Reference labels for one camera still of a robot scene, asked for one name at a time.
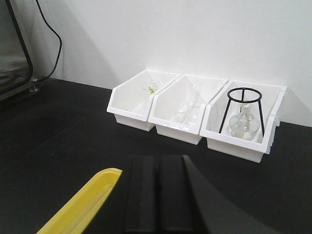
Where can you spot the white bin right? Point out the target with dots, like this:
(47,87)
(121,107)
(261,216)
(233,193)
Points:
(265,102)

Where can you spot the round glass flask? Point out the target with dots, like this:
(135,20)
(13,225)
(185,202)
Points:
(244,125)

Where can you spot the white bin middle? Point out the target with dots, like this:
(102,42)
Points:
(181,90)

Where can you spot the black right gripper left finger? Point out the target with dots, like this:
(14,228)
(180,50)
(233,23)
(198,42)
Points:
(140,215)

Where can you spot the glassware in middle bin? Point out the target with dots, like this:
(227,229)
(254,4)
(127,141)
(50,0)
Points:
(187,112)

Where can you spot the metal cabinet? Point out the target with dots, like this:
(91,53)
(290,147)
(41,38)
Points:
(17,58)

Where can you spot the yellow plastic tray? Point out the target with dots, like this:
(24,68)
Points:
(78,212)

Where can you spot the white bin left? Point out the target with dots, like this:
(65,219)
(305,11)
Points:
(131,102)

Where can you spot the green item in bin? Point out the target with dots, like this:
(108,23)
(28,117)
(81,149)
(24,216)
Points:
(152,90)

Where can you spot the white bin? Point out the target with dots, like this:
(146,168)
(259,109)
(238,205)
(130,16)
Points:
(131,102)
(265,102)
(181,90)

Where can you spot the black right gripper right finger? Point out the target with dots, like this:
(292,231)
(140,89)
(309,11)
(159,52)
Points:
(176,214)

